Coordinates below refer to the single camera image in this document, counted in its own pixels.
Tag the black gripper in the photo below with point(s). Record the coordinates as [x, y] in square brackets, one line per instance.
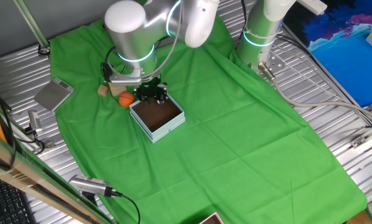
[151, 87]

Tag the orange mini basketball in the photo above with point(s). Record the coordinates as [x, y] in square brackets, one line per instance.
[126, 99]

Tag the large wooden block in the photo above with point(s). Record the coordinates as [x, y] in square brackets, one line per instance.
[117, 89]

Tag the pale blue gift box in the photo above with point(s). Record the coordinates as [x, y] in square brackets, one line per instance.
[165, 127]

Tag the small wooden cube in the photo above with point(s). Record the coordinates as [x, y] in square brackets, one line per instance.
[103, 90]

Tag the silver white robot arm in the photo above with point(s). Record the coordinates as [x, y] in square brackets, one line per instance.
[133, 34]

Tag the pink box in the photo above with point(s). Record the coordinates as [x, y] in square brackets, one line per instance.
[211, 219]

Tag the silver digital scale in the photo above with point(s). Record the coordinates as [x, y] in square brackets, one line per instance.
[53, 95]

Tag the green cloth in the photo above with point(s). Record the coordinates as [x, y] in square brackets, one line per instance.
[235, 155]

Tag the pale metal rod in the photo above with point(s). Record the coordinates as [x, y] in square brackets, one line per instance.
[30, 23]

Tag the black keyboard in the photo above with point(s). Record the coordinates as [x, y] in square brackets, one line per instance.
[5, 202]

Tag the white power strip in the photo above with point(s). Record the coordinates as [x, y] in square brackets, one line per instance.
[312, 6]

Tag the blue mat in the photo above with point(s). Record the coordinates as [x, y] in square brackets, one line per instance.
[344, 71]

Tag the aluminium profile bar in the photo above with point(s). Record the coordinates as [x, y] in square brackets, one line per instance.
[368, 133]

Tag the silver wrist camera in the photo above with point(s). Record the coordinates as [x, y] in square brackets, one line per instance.
[123, 80]

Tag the ridged silver camera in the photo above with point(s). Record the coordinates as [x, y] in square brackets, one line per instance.
[89, 185]

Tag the small silver camera on mount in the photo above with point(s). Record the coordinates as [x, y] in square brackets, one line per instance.
[35, 121]

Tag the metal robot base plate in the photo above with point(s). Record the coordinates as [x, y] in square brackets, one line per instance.
[276, 63]

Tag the wooden frame beam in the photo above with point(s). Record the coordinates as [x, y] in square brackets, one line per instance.
[33, 186]

